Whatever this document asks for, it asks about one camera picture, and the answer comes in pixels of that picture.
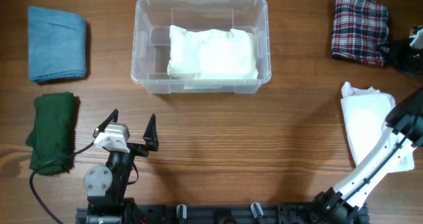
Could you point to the folded dark green cloth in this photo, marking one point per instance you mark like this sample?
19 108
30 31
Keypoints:
50 138

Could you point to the cream cloth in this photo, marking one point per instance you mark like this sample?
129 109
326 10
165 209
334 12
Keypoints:
211 54

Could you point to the clear plastic storage bin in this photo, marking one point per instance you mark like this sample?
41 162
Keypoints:
151 44

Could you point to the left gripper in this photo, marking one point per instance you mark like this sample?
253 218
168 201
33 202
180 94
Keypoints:
150 136

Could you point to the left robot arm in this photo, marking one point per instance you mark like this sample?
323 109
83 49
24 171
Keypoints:
106 184

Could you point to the folded blue cloth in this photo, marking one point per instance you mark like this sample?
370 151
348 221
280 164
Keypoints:
56 45

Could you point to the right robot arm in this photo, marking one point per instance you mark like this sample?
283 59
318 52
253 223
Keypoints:
382 136

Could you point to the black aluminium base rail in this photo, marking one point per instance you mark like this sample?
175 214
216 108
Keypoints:
280 214

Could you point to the plaid flannel cloth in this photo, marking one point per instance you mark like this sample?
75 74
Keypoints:
359 26

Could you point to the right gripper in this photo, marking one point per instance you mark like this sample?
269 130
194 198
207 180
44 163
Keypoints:
398 45

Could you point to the folded white cloth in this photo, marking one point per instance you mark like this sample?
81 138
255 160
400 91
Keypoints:
364 112

